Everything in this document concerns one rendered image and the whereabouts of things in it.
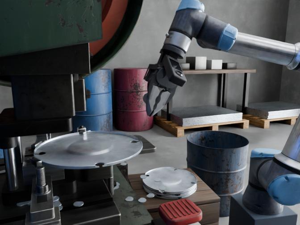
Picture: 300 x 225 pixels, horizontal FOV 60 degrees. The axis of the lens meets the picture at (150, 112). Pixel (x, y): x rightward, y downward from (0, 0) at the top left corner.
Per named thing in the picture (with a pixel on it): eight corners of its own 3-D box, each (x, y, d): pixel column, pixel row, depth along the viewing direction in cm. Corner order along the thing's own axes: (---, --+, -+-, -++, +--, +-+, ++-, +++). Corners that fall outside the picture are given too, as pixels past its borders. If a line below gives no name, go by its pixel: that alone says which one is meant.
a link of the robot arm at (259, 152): (272, 174, 108) (276, 143, 106) (289, 190, 95) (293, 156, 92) (243, 174, 109) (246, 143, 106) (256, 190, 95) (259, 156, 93)
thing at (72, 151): (35, 139, 80) (35, 136, 80) (125, 129, 91) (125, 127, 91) (31, 178, 54) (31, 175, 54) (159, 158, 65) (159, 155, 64)
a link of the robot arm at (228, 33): (231, 31, 86) (201, 17, 85) (243, 27, 75) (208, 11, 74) (221, 53, 87) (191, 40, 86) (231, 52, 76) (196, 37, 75)
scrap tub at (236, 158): (219, 184, 216) (222, 128, 206) (257, 210, 178) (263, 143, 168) (174, 193, 201) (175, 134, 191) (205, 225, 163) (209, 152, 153)
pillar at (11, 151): (18, 185, 60) (12, 127, 57) (18, 189, 58) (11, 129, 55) (8, 187, 59) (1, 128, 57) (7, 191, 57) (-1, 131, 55)
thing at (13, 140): (66, 122, 78) (65, 104, 77) (74, 141, 60) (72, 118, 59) (6, 127, 73) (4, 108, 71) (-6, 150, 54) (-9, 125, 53)
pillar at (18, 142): (23, 160, 75) (18, 113, 72) (22, 163, 73) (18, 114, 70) (14, 161, 74) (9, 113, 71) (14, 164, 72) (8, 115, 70)
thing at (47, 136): (50, 135, 70) (49, 121, 69) (51, 139, 66) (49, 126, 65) (37, 136, 69) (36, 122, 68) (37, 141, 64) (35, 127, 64)
